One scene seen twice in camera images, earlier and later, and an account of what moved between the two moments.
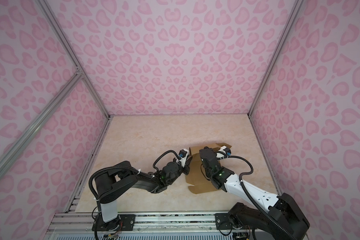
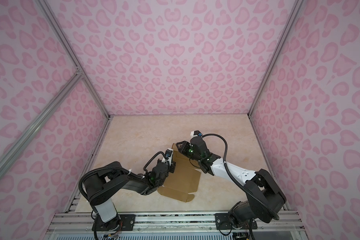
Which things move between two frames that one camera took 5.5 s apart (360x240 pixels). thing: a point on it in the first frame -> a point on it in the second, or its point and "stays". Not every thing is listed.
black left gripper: (187, 165) -> (173, 166)
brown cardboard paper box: (201, 184) -> (183, 183)
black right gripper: (201, 151) -> (183, 148)
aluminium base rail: (175, 225) stays
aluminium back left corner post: (53, 21) stays
